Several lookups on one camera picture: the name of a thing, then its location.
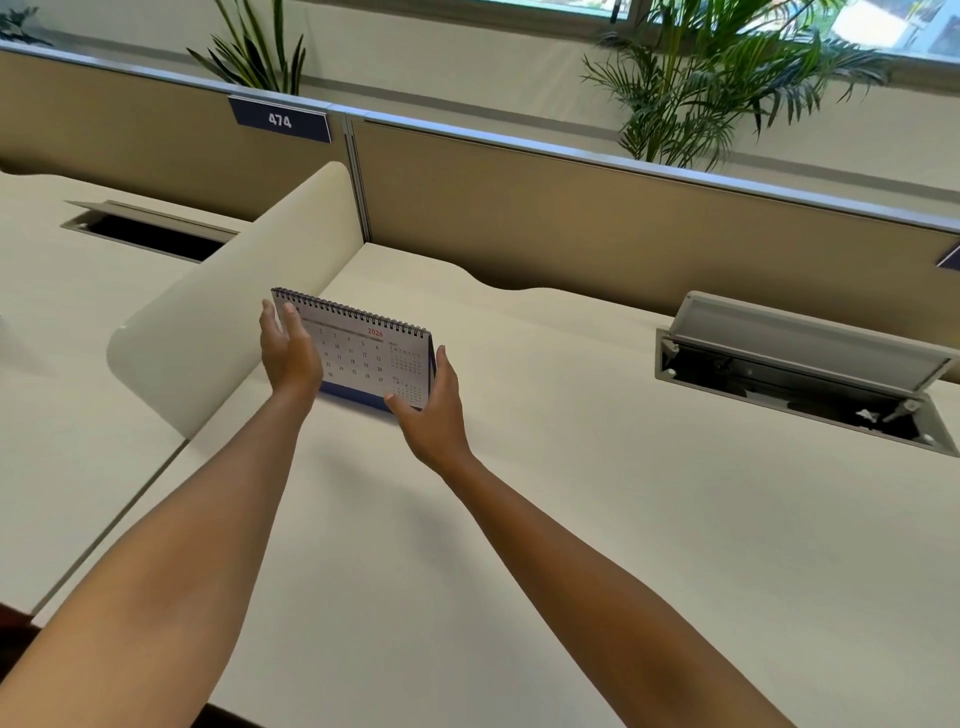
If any large green palm plant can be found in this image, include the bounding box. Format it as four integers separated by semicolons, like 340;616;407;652
580;0;895;174

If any slender-leaf green plant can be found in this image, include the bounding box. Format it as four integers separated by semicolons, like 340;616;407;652
186;0;308;98

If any desk cable tray opening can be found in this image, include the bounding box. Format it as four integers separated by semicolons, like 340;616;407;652
61;199;240;264

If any person's right hand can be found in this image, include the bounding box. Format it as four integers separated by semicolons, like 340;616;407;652
383;344;476;476

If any small green plant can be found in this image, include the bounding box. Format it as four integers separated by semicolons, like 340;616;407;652
0;6;55;48

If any spiral-bound desk calendar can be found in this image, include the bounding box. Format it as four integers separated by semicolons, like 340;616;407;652
270;286;437;413

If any open-lid desk cable box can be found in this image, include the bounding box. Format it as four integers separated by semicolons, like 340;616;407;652
654;290;960;459

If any person's right forearm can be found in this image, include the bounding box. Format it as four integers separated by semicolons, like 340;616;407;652
431;453;798;728

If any person's left hand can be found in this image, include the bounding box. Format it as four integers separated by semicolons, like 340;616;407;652
258;298;326;407

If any beige partition panel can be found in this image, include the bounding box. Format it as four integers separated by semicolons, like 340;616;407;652
0;39;355;228
343;111;960;333

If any window with metal frame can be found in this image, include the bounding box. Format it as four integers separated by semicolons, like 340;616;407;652
450;0;960;63

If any person's left forearm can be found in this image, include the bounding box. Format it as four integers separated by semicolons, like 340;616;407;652
0;386;320;728

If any cream curved desk divider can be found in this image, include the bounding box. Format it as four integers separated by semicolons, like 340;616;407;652
106;160;367;441

